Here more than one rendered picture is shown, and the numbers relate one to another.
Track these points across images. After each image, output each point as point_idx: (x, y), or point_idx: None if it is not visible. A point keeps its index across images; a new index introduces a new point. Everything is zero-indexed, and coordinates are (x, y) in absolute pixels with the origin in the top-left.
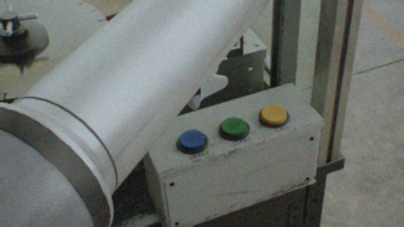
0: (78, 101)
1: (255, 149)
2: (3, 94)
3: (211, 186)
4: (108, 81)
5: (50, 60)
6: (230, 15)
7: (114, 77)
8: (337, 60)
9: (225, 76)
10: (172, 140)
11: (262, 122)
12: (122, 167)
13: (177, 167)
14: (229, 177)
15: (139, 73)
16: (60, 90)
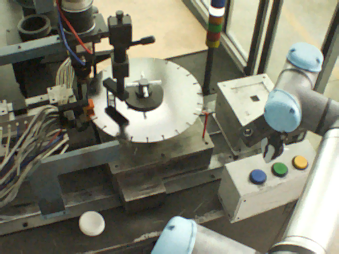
0: (320, 239)
1: (289, 182)
2: (145, 137)
3: (262, 200)
4: (326, 229)
5: (169, 114)
6: None
7: (328, 226)
8: None
9: None
10: (246, 174)
11: (294, 167)
12: None
13: (251, 193)
14: (272, 196)
15: (333, 222)
16: (314, 235)
